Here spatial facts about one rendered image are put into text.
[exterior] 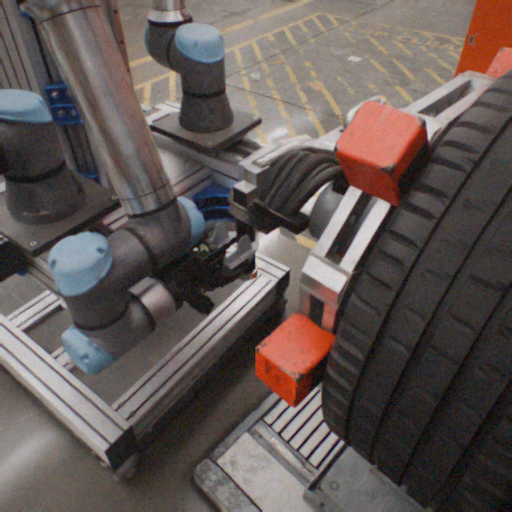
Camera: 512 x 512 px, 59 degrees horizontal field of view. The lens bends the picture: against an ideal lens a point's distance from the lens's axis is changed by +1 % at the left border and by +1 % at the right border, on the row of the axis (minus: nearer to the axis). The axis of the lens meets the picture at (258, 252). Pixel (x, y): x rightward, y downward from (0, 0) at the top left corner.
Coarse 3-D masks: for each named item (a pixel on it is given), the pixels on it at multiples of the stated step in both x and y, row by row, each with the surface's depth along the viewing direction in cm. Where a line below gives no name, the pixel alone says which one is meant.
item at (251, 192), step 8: (336, 128) 85; (328, 136) 82; (336, 136) 82; (240, 184) 70; (248, 184) 70; (264, 184) 71; (240, 192) 69; (248, 192) 69; (256, 192) 70; (240, 200) 70; (248, 200) 70
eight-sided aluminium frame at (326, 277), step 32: (448, 96) 63; (448, 128) 56; (352, 192) 57; (352, 224) 59; (384, 224) 56; (320, 256) 57; (352, 256) 55; (320, 288) 57; (352, 288) 57; (320, 320) 67; (320, 384) 69
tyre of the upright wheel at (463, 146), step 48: (480, 96) 50; (480, 144) 46; (432, 192) 47; (480, 192) 44; (384, 240) 48; (432, 240) 46; (480, 240) 44; (384, 288) 48; (432, 288) 45; (480, 288) 42; (336, 336) 53; (384, 336) 49; (432, 336) 46; (480, 336) 43; (336, 384) 55; (384, 384) 49; (432, 384) 46; (480, 384) 43; (336, 432) 63; (384, 432) 54; (432, 432) 48; (480, 432) 44; (432, 480) 50; (480, 480) 45
